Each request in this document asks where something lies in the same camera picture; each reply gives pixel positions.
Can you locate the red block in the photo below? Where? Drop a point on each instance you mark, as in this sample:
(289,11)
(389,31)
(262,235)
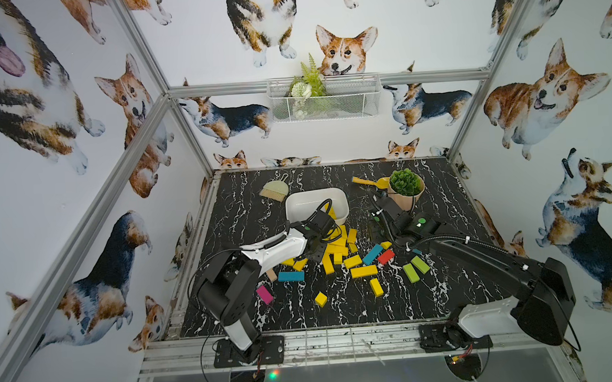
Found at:
(386,257)

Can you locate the yellow toy shovel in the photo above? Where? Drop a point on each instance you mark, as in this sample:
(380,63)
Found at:
(382,183)

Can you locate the yellow long block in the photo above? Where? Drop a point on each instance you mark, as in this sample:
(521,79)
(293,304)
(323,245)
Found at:
(363,271)

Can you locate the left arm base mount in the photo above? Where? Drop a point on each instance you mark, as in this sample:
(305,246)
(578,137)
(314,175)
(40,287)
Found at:
(266,350)

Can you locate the green block right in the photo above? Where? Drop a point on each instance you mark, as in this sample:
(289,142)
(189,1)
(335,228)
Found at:
(419,264)

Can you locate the white plastic tray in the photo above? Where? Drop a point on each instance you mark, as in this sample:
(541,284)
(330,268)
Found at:
(300,205)

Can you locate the green hand brush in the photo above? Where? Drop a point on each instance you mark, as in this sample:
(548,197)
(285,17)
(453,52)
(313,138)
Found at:
(276,190)

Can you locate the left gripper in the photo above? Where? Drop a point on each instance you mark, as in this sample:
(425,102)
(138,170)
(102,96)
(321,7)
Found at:
(323,228)

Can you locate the green block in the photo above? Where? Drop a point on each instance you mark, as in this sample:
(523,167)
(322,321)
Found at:
(419,264)
(411,273)

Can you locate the white wire wall basket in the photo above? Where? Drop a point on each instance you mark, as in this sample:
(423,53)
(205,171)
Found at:
(339,97)

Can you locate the pink pot green plant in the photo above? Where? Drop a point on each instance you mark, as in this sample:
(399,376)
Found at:
(405,188)

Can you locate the yellow short block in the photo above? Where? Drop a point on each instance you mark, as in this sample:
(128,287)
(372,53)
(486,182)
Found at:
(376,288)

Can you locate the green block left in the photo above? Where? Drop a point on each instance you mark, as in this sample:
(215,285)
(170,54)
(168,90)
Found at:
(411,273)

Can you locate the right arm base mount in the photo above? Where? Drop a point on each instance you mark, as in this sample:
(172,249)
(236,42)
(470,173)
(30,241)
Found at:
(446,337)

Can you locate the green fern with flower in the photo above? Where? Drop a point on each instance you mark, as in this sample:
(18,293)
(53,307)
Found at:
(307,94)

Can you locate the teal slanted block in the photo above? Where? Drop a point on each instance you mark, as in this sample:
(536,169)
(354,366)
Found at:
(372,256)

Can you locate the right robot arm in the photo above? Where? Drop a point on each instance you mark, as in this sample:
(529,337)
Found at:
(540,297)

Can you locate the natural wood block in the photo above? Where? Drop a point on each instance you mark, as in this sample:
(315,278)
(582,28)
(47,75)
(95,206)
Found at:
(271,275)

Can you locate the magenta block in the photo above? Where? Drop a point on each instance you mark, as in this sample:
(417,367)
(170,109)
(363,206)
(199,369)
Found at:
(265,295)

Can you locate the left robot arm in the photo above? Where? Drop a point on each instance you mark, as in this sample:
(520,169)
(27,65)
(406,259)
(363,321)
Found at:
(226,282)

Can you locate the yellow cube block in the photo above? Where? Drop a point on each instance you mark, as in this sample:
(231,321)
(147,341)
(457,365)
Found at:
(321,299)

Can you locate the teal long block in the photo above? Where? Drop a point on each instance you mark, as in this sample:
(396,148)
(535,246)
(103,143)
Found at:
(286,276)

